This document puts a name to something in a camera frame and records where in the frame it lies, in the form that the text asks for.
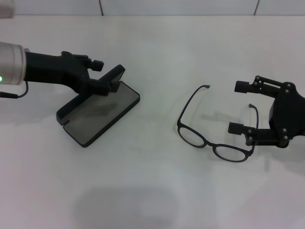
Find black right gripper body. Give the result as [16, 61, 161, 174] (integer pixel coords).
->
[269, 82, 305, 149]

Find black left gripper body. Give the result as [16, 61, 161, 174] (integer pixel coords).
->
[23, 49, 91, 96]

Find black hard glasses case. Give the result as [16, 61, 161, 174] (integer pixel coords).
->
[56, 64, 141, 148]

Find black round-lens glasses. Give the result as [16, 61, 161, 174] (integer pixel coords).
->
[177, 84, 259, 164]

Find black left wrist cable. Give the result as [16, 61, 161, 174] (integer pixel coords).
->
[0, 81, 30, 99]

